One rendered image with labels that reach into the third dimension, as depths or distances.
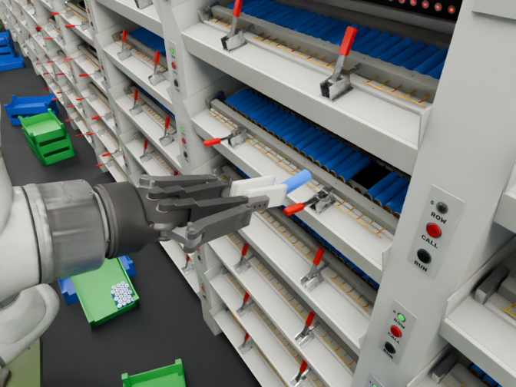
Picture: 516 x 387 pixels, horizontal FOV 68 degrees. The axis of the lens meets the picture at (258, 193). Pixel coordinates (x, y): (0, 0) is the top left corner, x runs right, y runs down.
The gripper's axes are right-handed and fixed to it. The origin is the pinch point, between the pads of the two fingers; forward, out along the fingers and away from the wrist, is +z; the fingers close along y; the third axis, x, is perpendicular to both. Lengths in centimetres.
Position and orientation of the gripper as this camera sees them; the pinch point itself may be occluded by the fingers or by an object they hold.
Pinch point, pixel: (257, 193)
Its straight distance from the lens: 50.2
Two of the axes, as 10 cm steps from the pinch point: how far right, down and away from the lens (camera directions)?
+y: -5.9, -4.9, 6.5
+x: -2.0, 8.6, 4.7
